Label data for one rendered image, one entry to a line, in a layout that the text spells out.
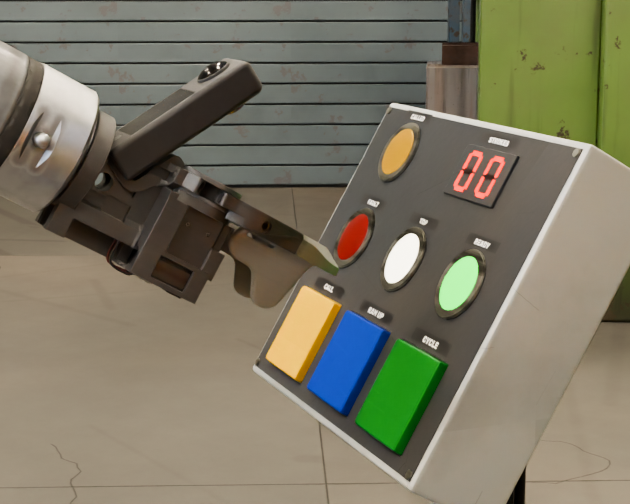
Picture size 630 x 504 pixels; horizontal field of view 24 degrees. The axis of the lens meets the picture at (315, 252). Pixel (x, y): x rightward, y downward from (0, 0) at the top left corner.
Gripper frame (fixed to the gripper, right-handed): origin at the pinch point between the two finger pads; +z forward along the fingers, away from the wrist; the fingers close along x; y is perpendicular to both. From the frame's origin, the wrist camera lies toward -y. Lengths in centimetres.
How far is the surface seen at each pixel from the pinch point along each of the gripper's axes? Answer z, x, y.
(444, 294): 10.6, -0.6, -1.6
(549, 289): 13.6, 7.2, -5.3
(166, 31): 184, -724, -83
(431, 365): 10.2, 3.1, 3.5
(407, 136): 10.7, -19.2, -12.8
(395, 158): 10.6, -19.2, -10.6
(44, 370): 101, -367, 71
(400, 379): 10.3, 0.1, 5.6
